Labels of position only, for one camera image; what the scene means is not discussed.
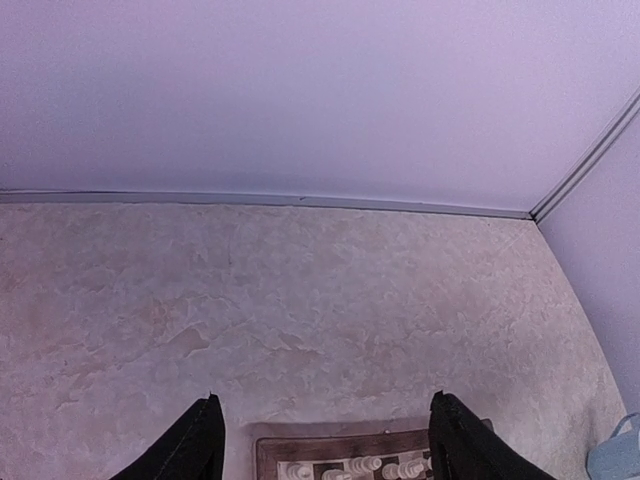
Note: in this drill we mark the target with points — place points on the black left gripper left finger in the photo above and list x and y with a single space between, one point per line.
193 448

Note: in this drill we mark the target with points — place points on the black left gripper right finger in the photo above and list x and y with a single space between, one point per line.
463 447

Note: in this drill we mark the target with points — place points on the wooden chessboard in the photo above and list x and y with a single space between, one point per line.
374 449

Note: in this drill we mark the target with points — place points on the light blue mug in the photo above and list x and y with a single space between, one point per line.
618 456

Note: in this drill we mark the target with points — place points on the back aluminium rail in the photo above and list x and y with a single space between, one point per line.
197 198

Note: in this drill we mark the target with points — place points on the right aluminium post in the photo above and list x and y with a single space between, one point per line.
588 160

